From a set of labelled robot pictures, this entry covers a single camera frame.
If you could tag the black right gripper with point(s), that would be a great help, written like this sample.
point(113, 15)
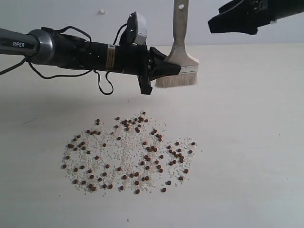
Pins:
point(240, 16)

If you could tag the wooden paint brush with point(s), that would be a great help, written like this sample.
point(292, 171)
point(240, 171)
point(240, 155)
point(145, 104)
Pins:
point(178, 55)

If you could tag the pile of rice and pellets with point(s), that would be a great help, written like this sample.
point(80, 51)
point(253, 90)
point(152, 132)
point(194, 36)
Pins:
point(129, 154)

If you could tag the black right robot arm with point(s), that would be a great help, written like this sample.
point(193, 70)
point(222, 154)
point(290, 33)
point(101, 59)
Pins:
point(279, 9)

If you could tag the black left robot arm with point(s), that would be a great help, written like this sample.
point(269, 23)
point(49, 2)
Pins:
point(72, 48)

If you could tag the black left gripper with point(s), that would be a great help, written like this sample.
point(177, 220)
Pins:
point(137, 60)

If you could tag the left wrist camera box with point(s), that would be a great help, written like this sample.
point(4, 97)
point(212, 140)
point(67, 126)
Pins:
point(136, 31)

